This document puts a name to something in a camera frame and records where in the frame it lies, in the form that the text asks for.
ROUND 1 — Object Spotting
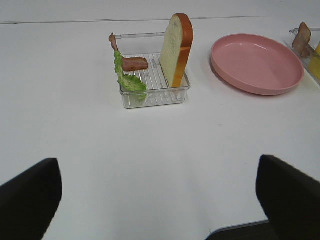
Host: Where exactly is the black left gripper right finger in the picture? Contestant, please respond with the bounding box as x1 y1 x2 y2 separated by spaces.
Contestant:
255 155 320 240

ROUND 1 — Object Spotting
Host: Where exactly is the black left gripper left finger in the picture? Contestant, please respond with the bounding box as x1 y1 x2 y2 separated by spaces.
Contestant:
0 158 62 240

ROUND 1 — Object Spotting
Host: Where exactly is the bacon strip from container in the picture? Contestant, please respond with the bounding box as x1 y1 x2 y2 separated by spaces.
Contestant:
292 22 315 58
109 33 149 72

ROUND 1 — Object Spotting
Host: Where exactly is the green lettuce leaf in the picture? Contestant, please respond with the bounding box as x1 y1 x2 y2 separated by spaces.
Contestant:
114 50 147 92

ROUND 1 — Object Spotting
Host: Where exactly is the bread slice from container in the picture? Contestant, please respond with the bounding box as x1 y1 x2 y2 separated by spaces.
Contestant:
159 13 194 88

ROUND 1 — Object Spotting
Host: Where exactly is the clear plastic right container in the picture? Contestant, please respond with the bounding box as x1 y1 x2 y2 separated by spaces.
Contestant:
283 27 320 86

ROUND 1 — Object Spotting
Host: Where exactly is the clear plastic container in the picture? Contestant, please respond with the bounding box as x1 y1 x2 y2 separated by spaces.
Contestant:
283 27 320 86
114 32 191 109

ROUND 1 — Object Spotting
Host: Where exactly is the pink round plate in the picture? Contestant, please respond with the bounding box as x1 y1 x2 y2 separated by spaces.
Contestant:
210 33 305 96

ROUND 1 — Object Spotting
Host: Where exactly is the yellow cheese slice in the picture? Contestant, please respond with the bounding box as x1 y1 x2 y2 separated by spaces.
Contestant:
308 44 320 79

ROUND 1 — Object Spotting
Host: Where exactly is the clear plastic left container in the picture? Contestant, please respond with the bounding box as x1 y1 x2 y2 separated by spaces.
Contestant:
114 32 191 109

